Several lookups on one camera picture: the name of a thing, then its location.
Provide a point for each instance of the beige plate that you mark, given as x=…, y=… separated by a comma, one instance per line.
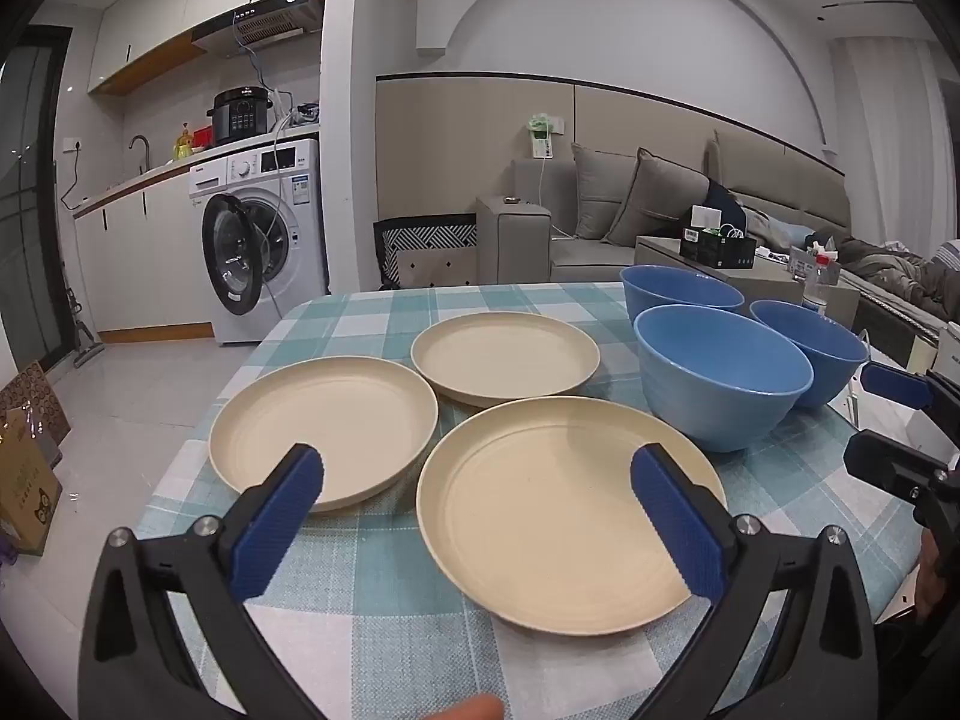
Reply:
x=488, y=358
x=528, y=509
x=369, y=420

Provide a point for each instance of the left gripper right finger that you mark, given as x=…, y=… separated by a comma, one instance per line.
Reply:
x=820, y=661

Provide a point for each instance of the black storage box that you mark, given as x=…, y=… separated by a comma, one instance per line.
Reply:
x=717, y=249

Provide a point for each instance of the range hood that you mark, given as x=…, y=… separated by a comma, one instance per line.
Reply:
x=257, y=25

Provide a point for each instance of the person's right hand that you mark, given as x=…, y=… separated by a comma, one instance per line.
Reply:
x=930, y=587

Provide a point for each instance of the grey cushion left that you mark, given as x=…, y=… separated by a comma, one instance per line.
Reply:
x=602, y=182

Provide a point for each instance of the black pressure cooker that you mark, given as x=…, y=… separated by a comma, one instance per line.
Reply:
x=239, y=113

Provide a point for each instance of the large blue bowl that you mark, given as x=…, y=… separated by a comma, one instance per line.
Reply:
x=721, y=379

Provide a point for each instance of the person's left hand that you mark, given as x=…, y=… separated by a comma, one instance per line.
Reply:
x=478, y=707

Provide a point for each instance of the teal checked tablecloth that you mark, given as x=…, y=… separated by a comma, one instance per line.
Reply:
x=365, y=622

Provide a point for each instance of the wall socket with charger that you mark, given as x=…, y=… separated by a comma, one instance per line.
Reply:
x=542, y=128

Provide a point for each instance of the kitchen counter cabinets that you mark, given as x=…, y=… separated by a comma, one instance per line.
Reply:
x=142, y=261

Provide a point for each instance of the grey blanket on bed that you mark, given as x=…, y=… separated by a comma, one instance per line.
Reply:
x=928, y=284

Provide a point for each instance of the grey cushion right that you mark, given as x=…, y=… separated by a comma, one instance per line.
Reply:
x=660, y=195

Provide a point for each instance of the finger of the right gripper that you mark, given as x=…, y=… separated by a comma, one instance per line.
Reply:
x=897, y=469
x=901, y=387

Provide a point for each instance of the grey bedside cabinet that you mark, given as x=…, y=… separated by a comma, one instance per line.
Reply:
x=763, y=280

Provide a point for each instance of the white box on cabinet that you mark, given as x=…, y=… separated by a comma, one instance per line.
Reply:
x=705, y=217

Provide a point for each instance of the grey sofa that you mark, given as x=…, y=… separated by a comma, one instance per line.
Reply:
x=775, y=194

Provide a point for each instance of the folded patterned chair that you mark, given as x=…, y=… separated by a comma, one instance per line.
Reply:
x=429, y=251

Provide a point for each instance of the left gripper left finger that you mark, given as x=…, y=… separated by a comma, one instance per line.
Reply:
x=134, y=662

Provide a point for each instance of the grey cushion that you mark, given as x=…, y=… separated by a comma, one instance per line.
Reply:
x=602, y=182
x=660, y=195

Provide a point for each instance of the white washing machine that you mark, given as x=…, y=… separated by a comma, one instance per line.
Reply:
x=261, y=233

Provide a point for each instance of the cardboard box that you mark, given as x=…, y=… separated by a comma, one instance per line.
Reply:
x=29, y=491

